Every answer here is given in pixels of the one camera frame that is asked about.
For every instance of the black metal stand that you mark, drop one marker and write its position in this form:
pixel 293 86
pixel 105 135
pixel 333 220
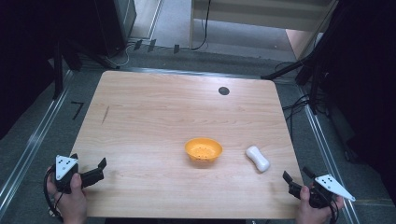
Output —
pixel 58 71
pixel 289 68

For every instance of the person's right hand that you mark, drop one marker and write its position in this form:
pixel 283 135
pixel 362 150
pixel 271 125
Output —
pixel 313 214

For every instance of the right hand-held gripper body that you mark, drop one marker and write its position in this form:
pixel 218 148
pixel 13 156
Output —
pixel 330 185

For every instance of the black cabinet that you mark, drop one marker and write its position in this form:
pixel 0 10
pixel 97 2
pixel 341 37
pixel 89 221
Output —
pixel 115 25

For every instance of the person's left hand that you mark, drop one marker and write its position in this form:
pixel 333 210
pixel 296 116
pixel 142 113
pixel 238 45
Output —
pixel 73 203

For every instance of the white bone-shaped bottle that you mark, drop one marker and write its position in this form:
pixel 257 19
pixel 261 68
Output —
pixel 257 158

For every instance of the black round table grommet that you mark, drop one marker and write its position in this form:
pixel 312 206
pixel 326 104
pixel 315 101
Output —
pixel 223 90

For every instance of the metal floor rail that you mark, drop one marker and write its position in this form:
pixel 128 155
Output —
pixel 323 146
pixel 34 143
pixel 186 72

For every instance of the orange perforated bowl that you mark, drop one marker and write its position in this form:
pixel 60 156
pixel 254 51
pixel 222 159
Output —
pixel 204 150

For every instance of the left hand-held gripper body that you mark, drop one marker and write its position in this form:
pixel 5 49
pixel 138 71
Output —
pixel 63 163

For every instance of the white shelf unit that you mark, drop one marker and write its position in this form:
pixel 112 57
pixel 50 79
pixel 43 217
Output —
pixel 258 15

